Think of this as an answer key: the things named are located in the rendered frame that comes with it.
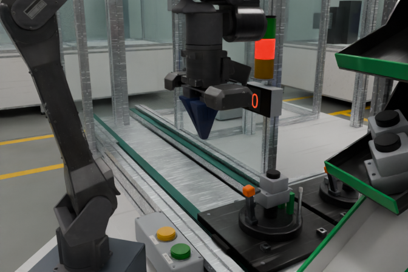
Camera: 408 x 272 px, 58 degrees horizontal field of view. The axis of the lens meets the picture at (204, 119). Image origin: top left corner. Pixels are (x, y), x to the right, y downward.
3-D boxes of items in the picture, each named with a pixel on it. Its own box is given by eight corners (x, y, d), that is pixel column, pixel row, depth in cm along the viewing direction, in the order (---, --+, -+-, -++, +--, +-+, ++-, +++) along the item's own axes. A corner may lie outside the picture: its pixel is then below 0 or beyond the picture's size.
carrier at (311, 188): (354, 241, 79) (361, 188, 75) (279, 195, 99) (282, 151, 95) (419, 212, 90) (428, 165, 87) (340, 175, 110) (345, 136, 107)
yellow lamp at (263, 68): (261, 79, 92) (263, 60, 91) (249, 76, 96) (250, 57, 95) (277, 78, 94) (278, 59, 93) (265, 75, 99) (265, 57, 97)
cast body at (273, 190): (266, 209, 77) (268, 178, 75) (254, 200, 81) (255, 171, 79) (296, 200, 81) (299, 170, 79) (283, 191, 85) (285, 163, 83)
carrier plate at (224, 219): (260, 282, 67) (260, 272, 66) (197, 220, 87) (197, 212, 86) (349, 243, 78) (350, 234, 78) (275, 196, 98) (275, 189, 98)
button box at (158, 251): (172, 296, 70) (172, 269, 68) (135, 240, 88) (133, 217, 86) (204, 283, 74) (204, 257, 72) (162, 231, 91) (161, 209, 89)
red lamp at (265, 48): (263, 59, 91) (263, 39, 89) (250, 57, 95) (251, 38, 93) (278, 58, 93) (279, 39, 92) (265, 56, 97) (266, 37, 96)
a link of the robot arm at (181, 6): (185, -5, 50) (240, -3, 55) (167, -3, 55) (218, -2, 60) (186, 46, 52) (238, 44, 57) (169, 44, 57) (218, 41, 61)
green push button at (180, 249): (175, 266, 71) (175, 257, 70) (167, 254, 74) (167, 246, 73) (193, 259, 73) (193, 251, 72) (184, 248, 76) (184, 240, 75)
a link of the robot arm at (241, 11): (207, -40, 50) (274, -34, 56) (180, -34, 56) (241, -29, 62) (206, 45, 53) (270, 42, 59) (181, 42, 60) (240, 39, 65)
